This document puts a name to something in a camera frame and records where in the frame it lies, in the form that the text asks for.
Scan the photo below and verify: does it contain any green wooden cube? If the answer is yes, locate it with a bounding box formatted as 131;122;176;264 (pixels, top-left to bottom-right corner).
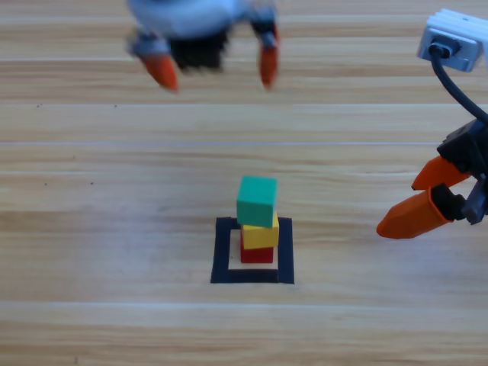
236;175;279;229

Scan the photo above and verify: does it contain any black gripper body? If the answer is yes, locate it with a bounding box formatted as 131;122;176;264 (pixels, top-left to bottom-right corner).
127;6;280;74
436;117;488;226

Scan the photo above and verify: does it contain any yellow wooden cube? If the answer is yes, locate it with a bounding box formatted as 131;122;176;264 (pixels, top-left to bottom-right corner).
240;211;281;251

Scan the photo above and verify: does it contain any red wooden cube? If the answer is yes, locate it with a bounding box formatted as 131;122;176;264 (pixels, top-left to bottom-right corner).
239;232;275;265

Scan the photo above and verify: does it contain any black tape square outline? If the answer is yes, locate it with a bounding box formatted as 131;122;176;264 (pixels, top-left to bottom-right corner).
210;217;295;285

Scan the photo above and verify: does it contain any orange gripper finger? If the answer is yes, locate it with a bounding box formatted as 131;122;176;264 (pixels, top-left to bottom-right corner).
258;44;281;92
142;54;180;94
375;182;468;240
409;155;474;192

